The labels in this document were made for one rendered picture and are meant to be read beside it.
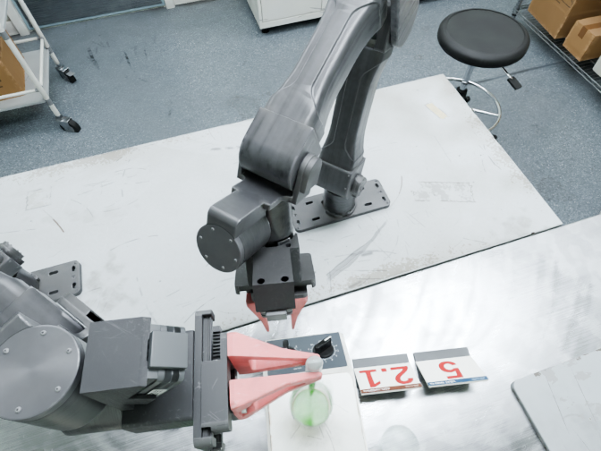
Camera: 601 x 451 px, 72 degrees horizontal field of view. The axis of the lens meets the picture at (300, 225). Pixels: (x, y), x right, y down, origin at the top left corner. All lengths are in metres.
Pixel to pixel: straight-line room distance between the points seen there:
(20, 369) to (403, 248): 0.64
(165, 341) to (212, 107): 2.21
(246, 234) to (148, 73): 2.40
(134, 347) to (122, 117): 2.30
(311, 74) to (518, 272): 0.55
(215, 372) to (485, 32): 1.70
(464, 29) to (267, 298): 1.56
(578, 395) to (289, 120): 0.60
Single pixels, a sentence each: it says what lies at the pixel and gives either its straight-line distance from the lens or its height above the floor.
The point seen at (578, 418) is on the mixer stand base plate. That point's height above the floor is 0.91.
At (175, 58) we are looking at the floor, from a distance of 2.85.
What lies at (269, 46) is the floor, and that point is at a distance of 2.83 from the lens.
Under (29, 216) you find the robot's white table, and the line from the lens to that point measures 0.99.
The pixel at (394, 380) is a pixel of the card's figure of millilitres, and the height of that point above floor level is 0.93.
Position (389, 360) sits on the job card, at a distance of 0.71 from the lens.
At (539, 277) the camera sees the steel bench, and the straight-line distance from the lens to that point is 0.86.
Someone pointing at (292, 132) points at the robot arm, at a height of 1.27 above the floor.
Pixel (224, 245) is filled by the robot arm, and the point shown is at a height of 1.22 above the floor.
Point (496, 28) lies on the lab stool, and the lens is 1.91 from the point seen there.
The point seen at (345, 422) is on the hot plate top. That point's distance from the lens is 0.60.
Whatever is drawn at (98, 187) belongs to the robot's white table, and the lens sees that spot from 0.96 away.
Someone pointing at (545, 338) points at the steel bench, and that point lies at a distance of 0.81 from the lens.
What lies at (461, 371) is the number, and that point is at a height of 0.93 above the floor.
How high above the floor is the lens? 1.58
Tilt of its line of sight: 57 degrees down
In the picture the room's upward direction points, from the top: 1 degrees counter-clockwise
